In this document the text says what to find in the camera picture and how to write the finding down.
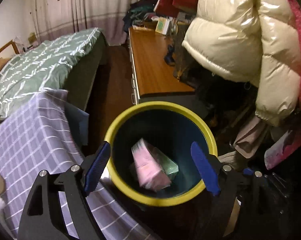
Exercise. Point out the wooden bed headboard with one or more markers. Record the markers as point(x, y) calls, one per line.
point(9, 50)

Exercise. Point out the pink striped curtain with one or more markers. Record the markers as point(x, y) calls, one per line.
point(50, 19)

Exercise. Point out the green white box on desk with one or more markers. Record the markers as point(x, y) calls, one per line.
point(163, 26)

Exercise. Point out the pile of dark clothes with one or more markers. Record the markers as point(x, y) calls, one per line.
point(140, 11)

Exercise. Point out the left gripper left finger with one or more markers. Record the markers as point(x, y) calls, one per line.
point(42, 216)

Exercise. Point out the yellow rimmed blue trash bin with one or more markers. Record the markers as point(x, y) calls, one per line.
point(168, 130)

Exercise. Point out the pink paper package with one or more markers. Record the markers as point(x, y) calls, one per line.
point(149, 173)

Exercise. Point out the purple checked tablecloth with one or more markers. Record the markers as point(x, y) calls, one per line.
point(37, 137)

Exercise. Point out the cream puffer jacket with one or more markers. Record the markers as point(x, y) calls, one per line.
point(253, 41)

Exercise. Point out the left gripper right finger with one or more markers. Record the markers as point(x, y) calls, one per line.
point(226, 185)

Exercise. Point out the orange wooden desk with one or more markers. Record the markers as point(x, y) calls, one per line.
point(152, 78)

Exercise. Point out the green box in bin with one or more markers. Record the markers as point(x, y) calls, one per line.
point(170, 168)

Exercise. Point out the green patterned duvet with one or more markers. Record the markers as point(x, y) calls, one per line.
point(69, 62)

